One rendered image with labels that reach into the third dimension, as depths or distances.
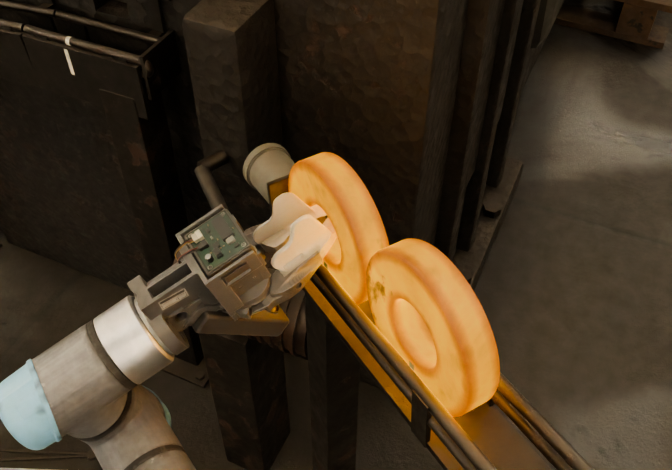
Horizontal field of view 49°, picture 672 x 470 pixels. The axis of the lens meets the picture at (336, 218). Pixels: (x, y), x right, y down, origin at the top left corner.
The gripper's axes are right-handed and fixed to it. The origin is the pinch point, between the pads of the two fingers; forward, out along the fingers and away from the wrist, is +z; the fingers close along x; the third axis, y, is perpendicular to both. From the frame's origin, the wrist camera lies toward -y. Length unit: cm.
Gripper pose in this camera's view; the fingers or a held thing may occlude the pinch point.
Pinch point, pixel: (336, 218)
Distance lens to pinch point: 73.4
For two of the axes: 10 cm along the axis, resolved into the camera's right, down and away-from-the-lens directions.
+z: 8.2, -5.6, 1.2
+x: -5.1, -6.1, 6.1
